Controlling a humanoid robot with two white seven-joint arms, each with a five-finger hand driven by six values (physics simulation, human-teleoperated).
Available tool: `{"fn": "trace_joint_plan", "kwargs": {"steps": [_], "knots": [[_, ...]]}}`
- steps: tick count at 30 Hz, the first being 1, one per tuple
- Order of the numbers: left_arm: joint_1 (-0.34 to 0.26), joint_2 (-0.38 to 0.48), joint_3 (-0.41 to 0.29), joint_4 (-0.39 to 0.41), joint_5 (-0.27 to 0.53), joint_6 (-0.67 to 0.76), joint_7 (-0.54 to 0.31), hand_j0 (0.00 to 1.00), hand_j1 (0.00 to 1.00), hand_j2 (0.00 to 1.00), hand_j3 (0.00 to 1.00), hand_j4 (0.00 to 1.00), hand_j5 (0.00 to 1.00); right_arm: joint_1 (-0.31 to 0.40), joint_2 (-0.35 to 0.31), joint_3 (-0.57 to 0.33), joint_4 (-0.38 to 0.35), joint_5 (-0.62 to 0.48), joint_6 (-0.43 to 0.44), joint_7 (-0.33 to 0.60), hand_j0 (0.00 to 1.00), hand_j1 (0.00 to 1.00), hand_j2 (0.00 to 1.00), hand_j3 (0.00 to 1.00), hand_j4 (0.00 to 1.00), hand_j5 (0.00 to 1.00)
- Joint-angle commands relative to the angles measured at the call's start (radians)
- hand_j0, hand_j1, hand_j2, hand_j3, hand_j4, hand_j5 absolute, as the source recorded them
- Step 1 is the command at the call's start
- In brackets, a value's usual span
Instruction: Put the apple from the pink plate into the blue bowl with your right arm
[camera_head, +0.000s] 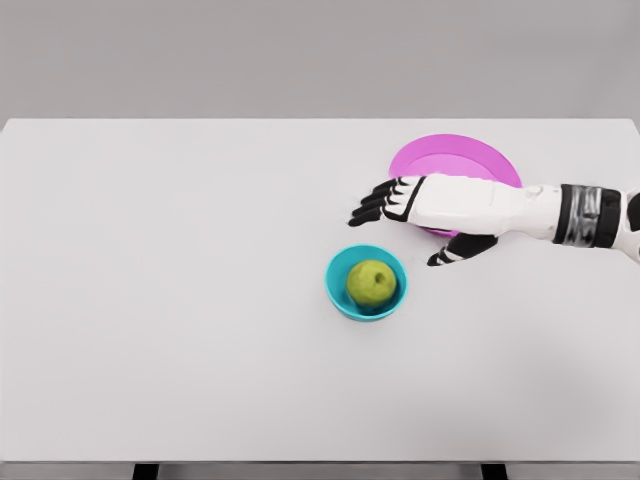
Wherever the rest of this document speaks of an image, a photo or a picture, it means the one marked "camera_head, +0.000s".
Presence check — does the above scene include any green apple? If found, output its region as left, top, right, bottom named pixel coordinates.
left=346, top=259, right=398, bottom=307

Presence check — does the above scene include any blue bowl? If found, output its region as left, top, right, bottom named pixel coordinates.
left=325, top=244, right=409, bottom=322

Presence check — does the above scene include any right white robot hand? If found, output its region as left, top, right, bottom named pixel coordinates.
left=348, top=174, right=507, bottom=267

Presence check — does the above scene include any pink plate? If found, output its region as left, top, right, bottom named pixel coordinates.
left=388, top=133, right=524, bottom=238

